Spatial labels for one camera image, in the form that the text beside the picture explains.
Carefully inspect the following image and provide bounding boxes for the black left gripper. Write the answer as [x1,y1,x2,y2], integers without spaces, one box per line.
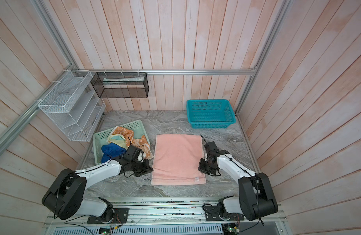
[130,159,154,177]

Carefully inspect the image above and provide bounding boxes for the pink towel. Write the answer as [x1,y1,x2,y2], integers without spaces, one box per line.
[151,134,206,186]

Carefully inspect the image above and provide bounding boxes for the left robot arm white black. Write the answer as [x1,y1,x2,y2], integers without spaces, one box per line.
[42,146,154,223]

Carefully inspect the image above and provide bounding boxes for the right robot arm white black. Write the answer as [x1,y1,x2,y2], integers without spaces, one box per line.
[198,142,278,221]

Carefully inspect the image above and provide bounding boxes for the orange patterned towel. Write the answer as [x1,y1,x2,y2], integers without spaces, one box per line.
[110,126,154,160]

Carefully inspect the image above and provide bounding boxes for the teal yellow-trimmed towel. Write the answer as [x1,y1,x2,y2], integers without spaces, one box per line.
[107,134,128,149]

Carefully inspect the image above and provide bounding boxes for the blue towel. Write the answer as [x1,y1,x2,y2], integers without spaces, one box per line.
[101,143,127,163]

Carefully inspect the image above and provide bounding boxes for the mint green perforated basket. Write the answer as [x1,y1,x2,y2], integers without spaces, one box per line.
[93,120,150,165]

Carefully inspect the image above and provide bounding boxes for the teal plastic basket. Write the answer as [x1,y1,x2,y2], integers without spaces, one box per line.
[186,99,236,129]

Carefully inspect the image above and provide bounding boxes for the green circuit board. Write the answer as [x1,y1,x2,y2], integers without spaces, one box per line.
[222,224,240,235]

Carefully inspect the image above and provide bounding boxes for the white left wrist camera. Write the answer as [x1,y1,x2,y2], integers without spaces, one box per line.
[136,151,144,162]

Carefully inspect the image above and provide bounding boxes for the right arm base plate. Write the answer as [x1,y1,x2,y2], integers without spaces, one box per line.
[202,204,245,222]

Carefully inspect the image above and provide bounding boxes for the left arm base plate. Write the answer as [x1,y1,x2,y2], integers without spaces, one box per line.
[87,208,129,224]

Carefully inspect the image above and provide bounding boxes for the black wire mesh basket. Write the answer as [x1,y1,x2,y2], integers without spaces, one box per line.
[91,71,149,99]

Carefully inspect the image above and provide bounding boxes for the black cable at base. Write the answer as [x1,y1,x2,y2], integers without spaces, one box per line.
[63,214,96,235]

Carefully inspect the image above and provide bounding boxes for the white wire mesh shelf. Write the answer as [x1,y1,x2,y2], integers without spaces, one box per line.
[39,70,106,142]

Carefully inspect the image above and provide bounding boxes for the aluminium frame rail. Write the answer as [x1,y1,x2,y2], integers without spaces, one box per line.
[0,1,293,157]

